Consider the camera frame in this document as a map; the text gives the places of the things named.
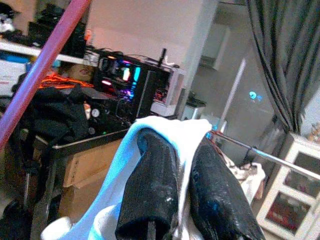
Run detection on grey curtain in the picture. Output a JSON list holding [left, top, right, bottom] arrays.
[[246, 0, 320, 133]]

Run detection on black jacket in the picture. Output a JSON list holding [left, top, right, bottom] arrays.
[[14, 84, 101, 151]]

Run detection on white shirt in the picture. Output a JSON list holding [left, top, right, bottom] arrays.
[[41, 116, 213, 240]]

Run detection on white wall shelf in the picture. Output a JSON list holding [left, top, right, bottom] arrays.
[[0, 41, 98, 67]]

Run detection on red plastic hanger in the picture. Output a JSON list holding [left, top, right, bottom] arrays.
[[0, 0, 92, 151]]

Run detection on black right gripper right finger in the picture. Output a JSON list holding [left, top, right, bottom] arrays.
[[189, 143, 266, 240]]

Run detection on black computer case coloured lights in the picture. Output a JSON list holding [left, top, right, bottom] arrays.
[[93, 56, 156, 118]]

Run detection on cream garment with red print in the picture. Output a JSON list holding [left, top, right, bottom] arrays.
[[222, 154, 266, 201]]

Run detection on white cabinet glass doors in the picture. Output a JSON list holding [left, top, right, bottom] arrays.
[[256, 131, 320, 240]]

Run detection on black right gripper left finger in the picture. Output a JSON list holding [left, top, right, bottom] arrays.
[[115, 129, 180, 240]]

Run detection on pale pole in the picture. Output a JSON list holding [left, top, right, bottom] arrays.
[[219, 58, 247, 133]]

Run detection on brown cardboard box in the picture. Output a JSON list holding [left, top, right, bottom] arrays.
[[58, 172, 118, 224], [62, 138, 129, 189]]

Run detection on white computer case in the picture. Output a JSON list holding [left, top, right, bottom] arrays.
[[149, 67, 186, 117]]

